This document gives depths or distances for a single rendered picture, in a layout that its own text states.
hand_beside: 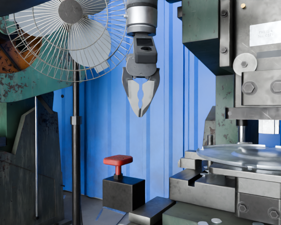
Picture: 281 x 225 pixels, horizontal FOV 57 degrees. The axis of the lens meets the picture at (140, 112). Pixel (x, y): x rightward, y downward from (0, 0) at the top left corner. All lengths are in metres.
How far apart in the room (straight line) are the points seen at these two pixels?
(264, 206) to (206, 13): 0.47
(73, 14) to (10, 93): 0.65
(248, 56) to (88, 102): 2.05
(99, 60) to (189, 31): 0.61
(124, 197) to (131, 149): 1.67
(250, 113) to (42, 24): 0.93
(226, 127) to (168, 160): 1.20
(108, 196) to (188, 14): 0.51
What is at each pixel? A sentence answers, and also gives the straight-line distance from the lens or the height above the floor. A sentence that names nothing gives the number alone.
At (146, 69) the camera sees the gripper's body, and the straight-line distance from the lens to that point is 0.62.
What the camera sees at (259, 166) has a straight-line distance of 0.51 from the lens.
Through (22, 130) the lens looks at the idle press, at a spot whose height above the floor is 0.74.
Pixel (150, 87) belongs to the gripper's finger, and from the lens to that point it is 0.62.
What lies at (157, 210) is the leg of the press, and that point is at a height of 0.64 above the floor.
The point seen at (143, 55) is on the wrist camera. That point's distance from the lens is 0.54.
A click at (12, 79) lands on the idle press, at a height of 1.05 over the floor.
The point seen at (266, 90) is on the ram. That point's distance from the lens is 0.66.
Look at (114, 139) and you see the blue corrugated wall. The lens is 2.42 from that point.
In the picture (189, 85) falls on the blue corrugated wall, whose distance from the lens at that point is 2.02.
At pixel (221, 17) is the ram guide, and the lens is 0.71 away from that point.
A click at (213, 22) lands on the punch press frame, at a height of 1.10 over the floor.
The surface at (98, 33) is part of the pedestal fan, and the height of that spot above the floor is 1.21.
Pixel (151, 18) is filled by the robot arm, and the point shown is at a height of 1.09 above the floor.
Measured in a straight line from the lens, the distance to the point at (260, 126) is 0.76.
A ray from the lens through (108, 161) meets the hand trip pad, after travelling 0.67.
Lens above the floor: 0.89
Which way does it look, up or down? 1 degrees down
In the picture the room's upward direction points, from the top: straight up
